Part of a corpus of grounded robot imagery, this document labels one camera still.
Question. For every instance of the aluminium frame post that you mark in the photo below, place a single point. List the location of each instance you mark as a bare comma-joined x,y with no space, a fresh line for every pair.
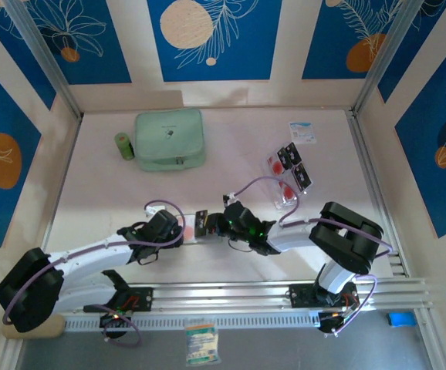
390,50
41,50

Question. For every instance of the aluminium side rail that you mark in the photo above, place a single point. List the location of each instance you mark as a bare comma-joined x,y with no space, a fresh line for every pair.
376,192
61,177

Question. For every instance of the mint green zip pouch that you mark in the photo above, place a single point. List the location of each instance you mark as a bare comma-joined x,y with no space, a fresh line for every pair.
169,135

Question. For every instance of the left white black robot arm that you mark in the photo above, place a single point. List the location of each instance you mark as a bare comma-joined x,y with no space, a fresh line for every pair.
92,256

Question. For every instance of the beige foam block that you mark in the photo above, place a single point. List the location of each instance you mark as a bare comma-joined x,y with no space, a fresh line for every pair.
51,328

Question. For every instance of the white red credit card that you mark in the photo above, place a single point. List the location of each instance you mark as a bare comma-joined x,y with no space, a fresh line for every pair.
288,191
275,165
189,231

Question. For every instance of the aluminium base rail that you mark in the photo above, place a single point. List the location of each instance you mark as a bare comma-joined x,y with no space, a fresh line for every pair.
223,294

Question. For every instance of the green white plastic packet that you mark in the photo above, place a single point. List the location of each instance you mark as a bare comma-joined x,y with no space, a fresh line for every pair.
201,343

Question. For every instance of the blue white paper sachet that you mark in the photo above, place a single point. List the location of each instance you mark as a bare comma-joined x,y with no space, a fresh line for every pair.
302,133

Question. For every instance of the green card holder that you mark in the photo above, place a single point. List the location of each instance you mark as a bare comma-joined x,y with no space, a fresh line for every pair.
182,220

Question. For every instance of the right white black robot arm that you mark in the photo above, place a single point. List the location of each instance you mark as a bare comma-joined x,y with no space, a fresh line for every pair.
292,241

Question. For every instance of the black credit card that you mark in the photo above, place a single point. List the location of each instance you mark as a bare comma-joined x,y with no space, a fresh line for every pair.
200,223
294,151
285,155
298,178
306,175

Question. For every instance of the blue sponge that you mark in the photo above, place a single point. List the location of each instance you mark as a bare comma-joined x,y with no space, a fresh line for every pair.
400,320

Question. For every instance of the green cylindrical can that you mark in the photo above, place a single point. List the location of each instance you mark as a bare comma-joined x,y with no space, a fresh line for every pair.
124,148

